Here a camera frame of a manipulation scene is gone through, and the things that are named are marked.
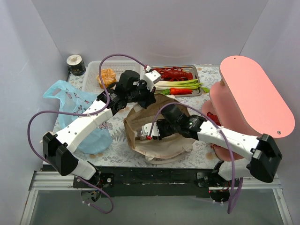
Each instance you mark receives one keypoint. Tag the clear plastic bottle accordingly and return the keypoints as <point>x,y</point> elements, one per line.
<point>139,135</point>

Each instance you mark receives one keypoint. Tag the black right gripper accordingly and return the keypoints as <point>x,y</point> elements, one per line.
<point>161,129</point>

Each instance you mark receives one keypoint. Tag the white plastic perforated basket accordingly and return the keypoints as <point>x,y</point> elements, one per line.
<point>90,83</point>

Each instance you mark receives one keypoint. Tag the orange toy carrot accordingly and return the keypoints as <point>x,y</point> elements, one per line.
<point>175,91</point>

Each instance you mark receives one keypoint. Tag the red snack packet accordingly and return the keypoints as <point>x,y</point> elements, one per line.
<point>216,120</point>

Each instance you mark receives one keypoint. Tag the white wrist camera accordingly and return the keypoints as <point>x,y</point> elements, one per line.
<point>151,78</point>
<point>150,130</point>

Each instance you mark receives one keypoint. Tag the brown paper bag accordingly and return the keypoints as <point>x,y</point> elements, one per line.
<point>158,152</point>

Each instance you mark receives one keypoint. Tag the light blue plastic grocery bag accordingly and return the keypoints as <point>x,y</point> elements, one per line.
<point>73,100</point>

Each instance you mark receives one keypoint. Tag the floral patterned table mat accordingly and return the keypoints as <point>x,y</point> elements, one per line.
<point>120,154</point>

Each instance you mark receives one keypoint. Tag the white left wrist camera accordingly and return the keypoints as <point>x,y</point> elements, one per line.
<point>151,78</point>

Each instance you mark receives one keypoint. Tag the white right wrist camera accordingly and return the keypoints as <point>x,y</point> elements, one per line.
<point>150,130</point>

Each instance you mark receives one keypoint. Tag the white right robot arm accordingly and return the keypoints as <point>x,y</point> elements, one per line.
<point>260,155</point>

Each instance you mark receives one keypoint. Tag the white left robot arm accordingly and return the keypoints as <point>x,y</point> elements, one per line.
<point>58,148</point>

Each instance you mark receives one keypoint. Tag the toy fried bread piece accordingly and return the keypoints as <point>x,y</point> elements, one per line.
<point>108,76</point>

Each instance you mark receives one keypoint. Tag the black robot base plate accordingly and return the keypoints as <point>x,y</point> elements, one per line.
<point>149,181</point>

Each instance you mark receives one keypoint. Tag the red toy lobster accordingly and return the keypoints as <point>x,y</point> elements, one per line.
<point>173,74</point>

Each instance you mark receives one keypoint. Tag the green toy vegetable stalks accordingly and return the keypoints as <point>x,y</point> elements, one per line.
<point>188,84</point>

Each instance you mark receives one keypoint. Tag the aluminium frame rail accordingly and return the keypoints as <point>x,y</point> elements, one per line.
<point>53,181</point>

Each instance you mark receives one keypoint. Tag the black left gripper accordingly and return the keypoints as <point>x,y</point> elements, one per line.
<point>147,97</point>

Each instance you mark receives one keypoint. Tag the pink two-tier shelf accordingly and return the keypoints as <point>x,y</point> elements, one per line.
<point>247,102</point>

